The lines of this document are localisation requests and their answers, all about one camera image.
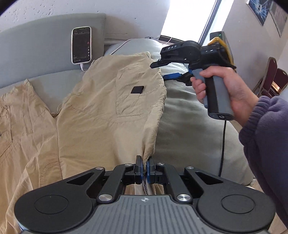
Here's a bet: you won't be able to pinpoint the person right hand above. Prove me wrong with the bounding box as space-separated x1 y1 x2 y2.
200 66 259 126

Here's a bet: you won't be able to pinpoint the dark red chair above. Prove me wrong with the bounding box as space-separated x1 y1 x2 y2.
253 57 287 98

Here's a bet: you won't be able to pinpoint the grey duvet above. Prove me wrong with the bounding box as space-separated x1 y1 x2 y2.
104 37 255 186

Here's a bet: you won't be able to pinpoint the white smartphone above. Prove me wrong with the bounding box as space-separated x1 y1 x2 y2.
71 26 92 65

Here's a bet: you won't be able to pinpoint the grey upholstered headboard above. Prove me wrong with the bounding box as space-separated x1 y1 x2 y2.
1 13 106 87

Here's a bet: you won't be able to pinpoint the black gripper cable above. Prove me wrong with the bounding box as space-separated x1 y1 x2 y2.
217 120 227 177

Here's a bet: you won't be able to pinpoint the purple fleece sleeve forearm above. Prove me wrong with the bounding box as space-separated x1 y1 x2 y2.
239 96 287 225

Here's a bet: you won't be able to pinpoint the wall picture frame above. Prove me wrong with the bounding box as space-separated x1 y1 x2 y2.
246 0 272 26

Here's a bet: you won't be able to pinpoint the tan khaki trousers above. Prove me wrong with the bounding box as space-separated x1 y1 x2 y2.
1 52 167 233

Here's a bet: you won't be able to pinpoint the grey bed sheet mattress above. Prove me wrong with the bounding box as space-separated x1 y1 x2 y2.
1 70 84 113

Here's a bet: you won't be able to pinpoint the white charging cable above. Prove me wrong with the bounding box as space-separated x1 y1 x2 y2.
80 36 173 73

